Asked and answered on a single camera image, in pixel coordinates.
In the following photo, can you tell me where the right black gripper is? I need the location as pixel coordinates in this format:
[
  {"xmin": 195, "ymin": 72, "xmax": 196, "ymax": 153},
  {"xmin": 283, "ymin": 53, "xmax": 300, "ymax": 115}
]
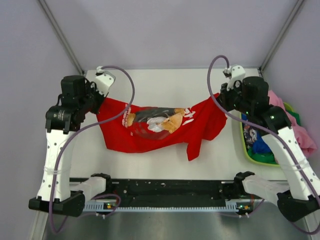
[{"xmin": 215, "ymin": 79, "xmax": 251, "ymax": 115}]

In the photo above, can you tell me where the red t shirt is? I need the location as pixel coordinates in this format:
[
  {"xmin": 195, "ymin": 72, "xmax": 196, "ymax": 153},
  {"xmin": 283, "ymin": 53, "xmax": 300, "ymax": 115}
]
[{"xmin": 96, "ymin": 98, "xmax": 227, "ymax": 161}]

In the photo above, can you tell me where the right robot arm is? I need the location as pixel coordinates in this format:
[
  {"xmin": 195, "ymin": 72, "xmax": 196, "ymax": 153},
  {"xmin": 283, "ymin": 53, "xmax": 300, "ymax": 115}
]
[{"xmin": 215, "ymin": 76, "xmax": 320, "ymax": 223}]

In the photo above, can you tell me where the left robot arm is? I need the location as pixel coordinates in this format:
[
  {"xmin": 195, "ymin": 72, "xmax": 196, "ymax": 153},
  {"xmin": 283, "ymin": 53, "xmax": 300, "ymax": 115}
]
[{"xmin": 28, "ymin": 73, "xmax": 115, "ymax": 217}]

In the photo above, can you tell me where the dark patterned t shirt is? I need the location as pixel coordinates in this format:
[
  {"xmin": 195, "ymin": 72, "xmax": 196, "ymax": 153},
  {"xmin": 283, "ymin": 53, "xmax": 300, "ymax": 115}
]
[{"xmin": 242, "ymin": 123, "xmax": 262, "ymax": 150}]

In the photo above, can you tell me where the blue t shirt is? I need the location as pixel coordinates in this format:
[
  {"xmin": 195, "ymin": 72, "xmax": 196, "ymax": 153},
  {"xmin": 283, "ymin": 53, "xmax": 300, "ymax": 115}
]
[{"xmin": 252, "ymin": 138, "xmax": 272, "ymax": 154}]

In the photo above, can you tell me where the green t shirt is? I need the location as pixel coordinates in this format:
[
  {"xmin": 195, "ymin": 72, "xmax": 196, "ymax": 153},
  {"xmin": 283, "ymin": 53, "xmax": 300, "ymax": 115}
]
[{"xmin": 247, "ymin": 102, "xmax": 301, "ymax": 165}]

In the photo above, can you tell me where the lime green plastic basket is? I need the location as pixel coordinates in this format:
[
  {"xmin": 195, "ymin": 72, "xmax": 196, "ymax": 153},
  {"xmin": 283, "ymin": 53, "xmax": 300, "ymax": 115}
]
[{"xmin": 239, "ymin": 101, "xmax": 301, "ymax": 168}]

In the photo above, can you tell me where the pink t shirt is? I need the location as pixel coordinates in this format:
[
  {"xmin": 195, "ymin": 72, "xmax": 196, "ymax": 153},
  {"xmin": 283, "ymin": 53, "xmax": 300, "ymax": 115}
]
[{"xmin": 268, "ymin": 90, "xmax": 318, "ymax": 158}]

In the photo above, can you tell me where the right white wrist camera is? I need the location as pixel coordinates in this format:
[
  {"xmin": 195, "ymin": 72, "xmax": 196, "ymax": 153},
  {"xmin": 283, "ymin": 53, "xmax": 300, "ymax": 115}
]
[{"xmin": 223, "ymin": 64, "xmax": 246, "ymax": 91}]

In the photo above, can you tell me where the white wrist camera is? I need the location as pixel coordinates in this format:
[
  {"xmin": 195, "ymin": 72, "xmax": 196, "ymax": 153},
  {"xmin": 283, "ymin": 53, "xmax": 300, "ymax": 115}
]
[
  {"xmin": 94, "ymin": 66, "xmax": 116, "ymax": 97},
  {"xmin": 223, "ymin": 64, "xmax": 246, "ymax": 91}
]

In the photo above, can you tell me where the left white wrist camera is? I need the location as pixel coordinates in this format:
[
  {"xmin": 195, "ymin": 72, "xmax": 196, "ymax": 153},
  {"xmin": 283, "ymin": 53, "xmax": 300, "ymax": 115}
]
[{"xmin": 94, "ymin": 66, "xmax": 116, "ymax": 97}]

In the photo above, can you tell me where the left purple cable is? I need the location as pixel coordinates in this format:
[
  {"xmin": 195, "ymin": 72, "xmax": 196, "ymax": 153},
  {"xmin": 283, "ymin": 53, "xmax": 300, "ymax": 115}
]
[{"xmin": 48, "ymin": 65, "xmax": 136, "ymax": 234}]

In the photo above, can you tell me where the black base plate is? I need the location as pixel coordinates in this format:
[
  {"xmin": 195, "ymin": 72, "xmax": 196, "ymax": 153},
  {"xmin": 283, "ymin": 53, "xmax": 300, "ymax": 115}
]
[{"xmin": 69, "ymin": 177, "xmax": 265, "ymax": 208}]

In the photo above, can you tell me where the grey slotted cable duct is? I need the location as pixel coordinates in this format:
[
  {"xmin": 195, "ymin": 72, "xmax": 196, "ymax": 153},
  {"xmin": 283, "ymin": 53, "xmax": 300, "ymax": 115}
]
[{"xmin": 83, "ymin": 201, "xmax": 239, "ymax": 213}]

